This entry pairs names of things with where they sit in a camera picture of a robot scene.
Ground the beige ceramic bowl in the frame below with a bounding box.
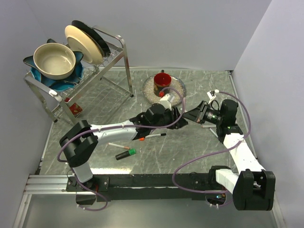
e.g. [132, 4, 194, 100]
[33, 43, 76, 80]

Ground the black plate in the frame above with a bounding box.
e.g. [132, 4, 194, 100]
[72, 20, 111, 57]

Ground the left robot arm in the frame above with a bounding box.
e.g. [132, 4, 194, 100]
[59, 104, 188, 191]

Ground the black red mug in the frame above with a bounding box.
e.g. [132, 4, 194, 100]
[153, 70, 171, 97]

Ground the speckled grey plate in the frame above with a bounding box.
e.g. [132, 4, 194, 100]
[142, 74, 187, 106]

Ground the white pen pink tip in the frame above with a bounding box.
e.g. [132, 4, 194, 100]
[201, 125, 216, 128]

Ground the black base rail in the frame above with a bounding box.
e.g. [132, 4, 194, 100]
[66, 172, 230, 206]

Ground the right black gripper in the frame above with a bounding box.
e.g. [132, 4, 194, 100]
[182, 100, 224, 125]

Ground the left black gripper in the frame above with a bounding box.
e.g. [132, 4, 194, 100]
[150, 106, 188, 130]

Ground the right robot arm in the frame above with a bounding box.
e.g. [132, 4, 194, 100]
[183, 99, 276, 211]

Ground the cream plate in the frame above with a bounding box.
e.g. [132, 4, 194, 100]
[65, 25, 103, 65]

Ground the steel dish rack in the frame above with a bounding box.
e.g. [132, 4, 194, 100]
[24, 25, 134, 124]

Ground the blue star-shaped dish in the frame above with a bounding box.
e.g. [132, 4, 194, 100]
[23, 39, 84, 92]

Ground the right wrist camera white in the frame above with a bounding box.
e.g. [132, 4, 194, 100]
[207, 89, 219, 104]

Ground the green cap black highlighter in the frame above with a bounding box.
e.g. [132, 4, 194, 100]
[115, 149, 136, 161]

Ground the pink cap white pen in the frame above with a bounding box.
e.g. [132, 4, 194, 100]
[108, 142, 130, 150]

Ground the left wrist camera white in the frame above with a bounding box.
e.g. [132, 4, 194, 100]
[158, 93, 175, 110]

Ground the red sticker tag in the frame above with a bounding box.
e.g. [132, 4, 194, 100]
[69, 103, 83, 117]

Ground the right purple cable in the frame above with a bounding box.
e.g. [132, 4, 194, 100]
[172, 91, 252, 207]

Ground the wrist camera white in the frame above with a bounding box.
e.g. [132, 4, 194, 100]
[158, 93, 175, 110]
[207, 89, 219, 104]

